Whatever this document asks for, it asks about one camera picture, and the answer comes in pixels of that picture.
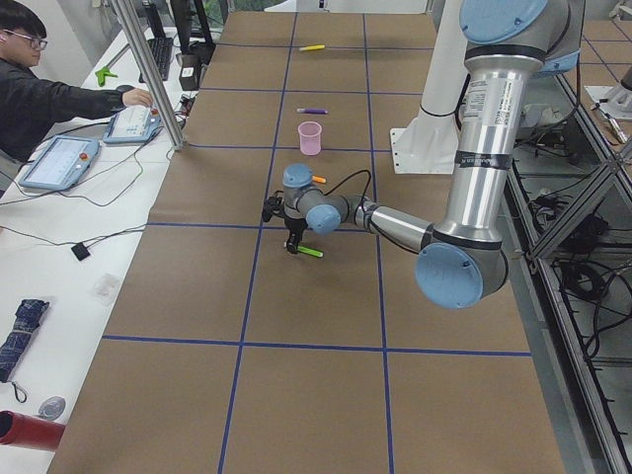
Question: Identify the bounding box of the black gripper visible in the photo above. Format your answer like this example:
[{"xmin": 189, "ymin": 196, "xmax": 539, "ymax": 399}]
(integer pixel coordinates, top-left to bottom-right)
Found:
[{"xmin": 284, "ymin": 217, "xmax": 306, "ymax": 255}]

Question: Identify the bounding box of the green marker pen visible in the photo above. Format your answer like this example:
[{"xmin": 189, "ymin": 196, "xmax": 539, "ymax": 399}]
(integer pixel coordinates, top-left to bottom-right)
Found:
[{"xmin": 296, "ymin": 246, "xmax": 324, "ymax": 258}]

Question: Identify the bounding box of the yellow marker pen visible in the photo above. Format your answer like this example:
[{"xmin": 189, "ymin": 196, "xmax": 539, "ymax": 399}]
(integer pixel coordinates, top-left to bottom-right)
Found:
[{"xmin": 299, "ymin": 44, "xmax": 326, "ymax": 52}]

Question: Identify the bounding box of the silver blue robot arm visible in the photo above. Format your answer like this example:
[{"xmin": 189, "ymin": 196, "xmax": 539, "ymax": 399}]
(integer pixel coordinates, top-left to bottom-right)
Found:
[{"xmin": 262, "ymin": 1, "xmax": 585, "ymax": 309}]

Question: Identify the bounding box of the pink mesh pen holder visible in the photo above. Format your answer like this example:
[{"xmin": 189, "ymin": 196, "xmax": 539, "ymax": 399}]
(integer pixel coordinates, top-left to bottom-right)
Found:
[{"xmin": 297, "ymin": 121, "xmax": 322, "ymax": 156}]

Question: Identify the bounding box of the purple marker pen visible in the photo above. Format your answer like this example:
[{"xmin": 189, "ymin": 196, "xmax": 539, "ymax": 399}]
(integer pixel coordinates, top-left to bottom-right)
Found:
[{"xmin": 296, "ymin": 108, "xmax": 329, "ymax": 115}]

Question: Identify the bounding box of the person's hand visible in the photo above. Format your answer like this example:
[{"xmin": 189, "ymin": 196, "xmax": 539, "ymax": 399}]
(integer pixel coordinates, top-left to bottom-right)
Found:
[{"xmin": 121, "ymin": 88, "xmax": 153, "ymax": 108}]

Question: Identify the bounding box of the clear plastic bag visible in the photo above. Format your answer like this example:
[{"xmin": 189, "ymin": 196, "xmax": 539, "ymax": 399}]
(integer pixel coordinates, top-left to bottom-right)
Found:
[{"xmin": 90, "ymin": 274, "xmax": 120, "ymax": 306}]

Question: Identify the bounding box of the far blue teach pendant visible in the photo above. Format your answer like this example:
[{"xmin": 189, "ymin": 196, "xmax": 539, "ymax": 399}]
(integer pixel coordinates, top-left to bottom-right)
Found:
[{"xmin": 103, "ymin": 106, "xmax": 161, "ymax": 145}]

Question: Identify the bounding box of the blue teach pendant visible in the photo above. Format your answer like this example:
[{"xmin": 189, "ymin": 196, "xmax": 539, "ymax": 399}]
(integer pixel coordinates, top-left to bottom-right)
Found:
[
  {"xmin": 103, "ymin": 106, "xmax": 161, "ymax": 145},
  {"xmin": 19, "ymin": 135, "xmax": 101, "ymax": 191}
]

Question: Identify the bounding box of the black box with label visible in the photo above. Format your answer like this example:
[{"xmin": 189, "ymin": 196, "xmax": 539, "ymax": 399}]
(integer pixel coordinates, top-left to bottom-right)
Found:
[{"xmin": 179, "ymin": 53, "xmax": 201, "ymax": 91}]

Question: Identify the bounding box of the small black box device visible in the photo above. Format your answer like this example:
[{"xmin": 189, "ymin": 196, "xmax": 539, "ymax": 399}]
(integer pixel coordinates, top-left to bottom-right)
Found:
[{"xmin": 71, "ymin": 242, "xmax": 91, "ymax": 262}]

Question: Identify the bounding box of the black keyboard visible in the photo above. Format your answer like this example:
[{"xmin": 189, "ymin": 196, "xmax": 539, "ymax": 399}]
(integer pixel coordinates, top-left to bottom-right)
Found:
[{"xmin": 147, "ymin": 37, "xmax": 174, "ymax": 81}]

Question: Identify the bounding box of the near blue teach pendant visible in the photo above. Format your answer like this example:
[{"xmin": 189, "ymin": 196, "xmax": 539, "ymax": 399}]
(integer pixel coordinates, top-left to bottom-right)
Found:
[{"xmin": 19, "ymin": 135, "xmax": 101, "ymax": 191}]

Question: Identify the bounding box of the green plastic clamp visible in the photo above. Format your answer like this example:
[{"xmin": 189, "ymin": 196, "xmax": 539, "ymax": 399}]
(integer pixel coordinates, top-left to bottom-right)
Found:
[{"xmin": 95, "ymin": 66, "xmax": 118, "ymax": 87}]

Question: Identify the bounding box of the black monitor stand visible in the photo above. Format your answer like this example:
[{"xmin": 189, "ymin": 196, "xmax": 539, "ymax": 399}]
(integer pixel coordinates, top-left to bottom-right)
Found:
[{"xmin": 169, "ymin": 0, "xmax": 215, "ymax": 62}]

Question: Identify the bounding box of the round silver tape roll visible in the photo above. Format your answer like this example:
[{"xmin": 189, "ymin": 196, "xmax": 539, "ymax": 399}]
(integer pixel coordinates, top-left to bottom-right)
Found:
[{"xmin": 38, "ymin": 396, "xmax": 66, "ymax": 421}]

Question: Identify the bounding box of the person in black jacket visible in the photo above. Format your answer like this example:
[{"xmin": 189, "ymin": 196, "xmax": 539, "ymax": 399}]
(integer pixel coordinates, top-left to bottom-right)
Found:
[{"xmin": 1, "ymin": 1, "xmax": 125, "ymax": 162}]

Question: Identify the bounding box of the folded blue umbrella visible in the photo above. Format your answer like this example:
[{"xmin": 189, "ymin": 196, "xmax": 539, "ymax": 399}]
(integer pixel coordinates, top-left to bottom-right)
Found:
[{"xmin": 1, "ymin": 299, "xmax": 49, "ymax": 383}]

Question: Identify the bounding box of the red cylinder bottle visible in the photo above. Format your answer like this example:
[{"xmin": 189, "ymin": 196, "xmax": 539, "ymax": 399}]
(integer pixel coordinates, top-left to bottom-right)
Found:
[{"xmin": 1, "ymin": 411, "xmax": 65, "ymax": 451}]

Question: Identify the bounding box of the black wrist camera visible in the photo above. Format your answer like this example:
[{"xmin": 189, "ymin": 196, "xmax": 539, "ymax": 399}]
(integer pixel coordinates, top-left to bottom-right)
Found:
[{"xmin": 261, "ymin": 195, "xmax": 285, "ymax": 222}]

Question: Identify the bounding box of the black camera cable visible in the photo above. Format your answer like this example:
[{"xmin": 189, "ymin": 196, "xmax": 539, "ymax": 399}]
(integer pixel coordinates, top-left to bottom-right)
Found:
[{"xmin": 323, "ymin": 169, "xmax": 373, "ymax": 204}]

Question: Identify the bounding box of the aluminium frame post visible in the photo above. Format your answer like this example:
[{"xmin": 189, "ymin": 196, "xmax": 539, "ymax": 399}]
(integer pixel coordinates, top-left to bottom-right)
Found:
[{"xmin": 112, "ymin": 0, "xmax": 184, "ymax": 151}]

